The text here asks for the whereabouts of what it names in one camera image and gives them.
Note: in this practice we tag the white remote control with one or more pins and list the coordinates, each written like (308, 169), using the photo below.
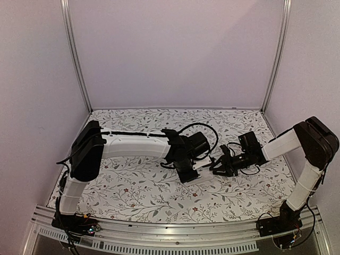
(203, 177)

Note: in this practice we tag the aluminium frame post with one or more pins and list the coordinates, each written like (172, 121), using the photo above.
(287, 4)
(66, 13)

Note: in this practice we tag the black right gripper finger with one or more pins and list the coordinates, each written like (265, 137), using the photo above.
(217, 164)
(227, 173)

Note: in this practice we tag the left aluminium frame post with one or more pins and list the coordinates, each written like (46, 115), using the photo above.
(66, 13)

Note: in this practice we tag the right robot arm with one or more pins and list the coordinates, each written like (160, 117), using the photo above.
(310, 144)

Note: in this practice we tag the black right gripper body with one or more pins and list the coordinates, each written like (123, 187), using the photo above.
(227, 162)

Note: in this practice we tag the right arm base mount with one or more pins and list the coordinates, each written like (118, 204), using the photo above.
(284, 232)

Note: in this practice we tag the front aluminium rail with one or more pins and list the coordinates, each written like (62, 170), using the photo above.
(120, 237)

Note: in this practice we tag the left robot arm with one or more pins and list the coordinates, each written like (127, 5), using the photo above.
(187, 154)

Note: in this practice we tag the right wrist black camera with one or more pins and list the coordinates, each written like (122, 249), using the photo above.
(226, 151)

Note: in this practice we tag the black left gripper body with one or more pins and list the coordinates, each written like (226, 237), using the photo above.
(182, 172)

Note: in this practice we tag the right aluminium frame post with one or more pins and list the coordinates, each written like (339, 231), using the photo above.
(287, 4)

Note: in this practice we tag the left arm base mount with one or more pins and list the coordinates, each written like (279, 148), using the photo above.
(75, 225)

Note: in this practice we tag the floral patterned table mat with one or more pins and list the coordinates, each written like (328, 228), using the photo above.
(138, 189)

